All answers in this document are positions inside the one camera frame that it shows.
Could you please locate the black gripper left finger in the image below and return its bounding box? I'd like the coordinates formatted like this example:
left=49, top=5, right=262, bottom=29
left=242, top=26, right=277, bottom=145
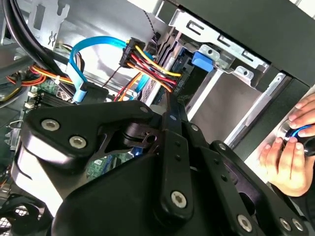
left=13, top=91, right=195, bottom=221

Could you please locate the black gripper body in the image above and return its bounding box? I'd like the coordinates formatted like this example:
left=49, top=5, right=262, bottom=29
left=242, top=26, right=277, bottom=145
left=50, top=149, right=230, bottom=236

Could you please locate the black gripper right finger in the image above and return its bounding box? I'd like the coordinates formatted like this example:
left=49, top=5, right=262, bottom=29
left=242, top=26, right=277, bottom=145
left=180, top=103, right=311, bottom=236

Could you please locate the round black tool blue ring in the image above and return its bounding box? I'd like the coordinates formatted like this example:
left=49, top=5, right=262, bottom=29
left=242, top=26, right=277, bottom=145
left=277, top=121, right=315, bottom=157

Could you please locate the red yellow power wire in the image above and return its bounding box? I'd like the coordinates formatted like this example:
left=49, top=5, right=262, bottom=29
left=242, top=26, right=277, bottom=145
left=118, top=36, right=188, bottom=94

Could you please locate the hard disk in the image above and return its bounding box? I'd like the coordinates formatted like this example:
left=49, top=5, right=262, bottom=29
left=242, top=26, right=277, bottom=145
left=139, top=36, right=217, bottom=104

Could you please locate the person's left hand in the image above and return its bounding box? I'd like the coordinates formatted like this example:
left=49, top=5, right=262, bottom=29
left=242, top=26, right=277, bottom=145
left=259, top=136, right=315, bottom=198

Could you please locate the person's right hand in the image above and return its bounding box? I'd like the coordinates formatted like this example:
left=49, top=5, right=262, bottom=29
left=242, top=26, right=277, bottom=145
left=288, top=94, right=315, bottom=139

